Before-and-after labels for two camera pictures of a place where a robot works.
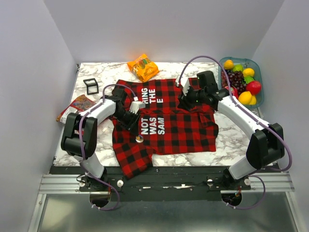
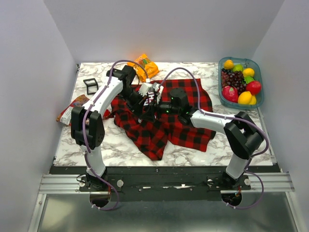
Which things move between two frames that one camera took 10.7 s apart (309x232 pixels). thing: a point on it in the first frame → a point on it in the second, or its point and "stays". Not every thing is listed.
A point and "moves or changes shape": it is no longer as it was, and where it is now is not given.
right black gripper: (182, 103) → (158, 108)
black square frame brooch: (92, 86) stays
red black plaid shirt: (163, 128) moves or changes shape
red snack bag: (77, 106) stays
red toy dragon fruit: (233, 90) stays
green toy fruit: (238, 67) stays
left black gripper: (132, 125) → (137, 108)
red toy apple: (254, 87) stays
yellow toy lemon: (248, 72) stays
